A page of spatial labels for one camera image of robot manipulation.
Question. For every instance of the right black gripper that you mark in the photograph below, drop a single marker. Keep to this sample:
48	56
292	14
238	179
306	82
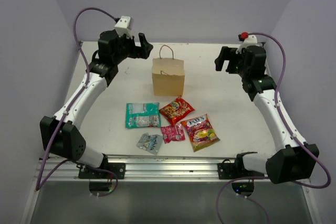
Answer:
228	53

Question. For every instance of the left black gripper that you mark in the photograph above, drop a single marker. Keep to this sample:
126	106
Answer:
142	52

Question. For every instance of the brown paper bag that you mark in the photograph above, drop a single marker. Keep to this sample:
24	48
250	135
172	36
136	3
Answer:
168	75

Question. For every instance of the teal snack packet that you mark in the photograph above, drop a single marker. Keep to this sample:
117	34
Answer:
139	115

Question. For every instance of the red rice cracker packet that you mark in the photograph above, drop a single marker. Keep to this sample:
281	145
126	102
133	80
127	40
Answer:
177	110

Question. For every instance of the orange Fox's fruits candy bag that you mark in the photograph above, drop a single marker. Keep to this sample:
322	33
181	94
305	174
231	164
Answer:
200	132

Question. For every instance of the small pink snack packet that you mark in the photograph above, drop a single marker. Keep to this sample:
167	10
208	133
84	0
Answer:
173	133

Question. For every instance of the small silver blue snack packet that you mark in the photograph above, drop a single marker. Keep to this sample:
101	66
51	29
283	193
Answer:
150	143

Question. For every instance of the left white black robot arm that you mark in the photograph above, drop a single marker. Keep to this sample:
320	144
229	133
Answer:
61	133

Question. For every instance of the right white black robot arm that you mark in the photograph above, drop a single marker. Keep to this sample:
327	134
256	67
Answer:
291	160

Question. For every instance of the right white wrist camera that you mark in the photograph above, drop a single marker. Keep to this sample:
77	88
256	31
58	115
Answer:
247	40

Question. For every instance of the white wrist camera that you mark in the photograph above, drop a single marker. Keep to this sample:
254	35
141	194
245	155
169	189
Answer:
247	40
124	26

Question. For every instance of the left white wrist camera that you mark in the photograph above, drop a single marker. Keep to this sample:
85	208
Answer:
124	26

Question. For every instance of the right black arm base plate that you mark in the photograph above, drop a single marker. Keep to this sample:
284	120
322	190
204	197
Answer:
229	170

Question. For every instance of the aluminium mounting rail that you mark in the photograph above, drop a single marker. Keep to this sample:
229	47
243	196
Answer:
144	169

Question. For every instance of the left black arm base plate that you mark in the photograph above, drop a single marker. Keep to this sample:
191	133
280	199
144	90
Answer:
107	171

